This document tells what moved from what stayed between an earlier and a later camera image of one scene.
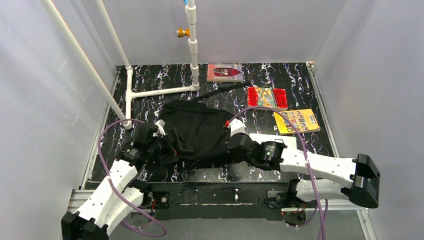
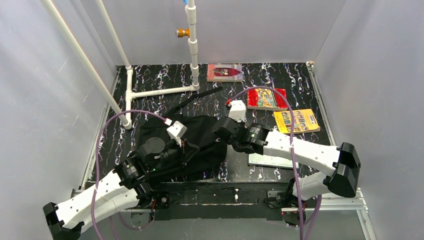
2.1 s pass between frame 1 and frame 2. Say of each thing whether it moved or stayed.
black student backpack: moved
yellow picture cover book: stayed
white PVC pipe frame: stayed
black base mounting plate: stayed
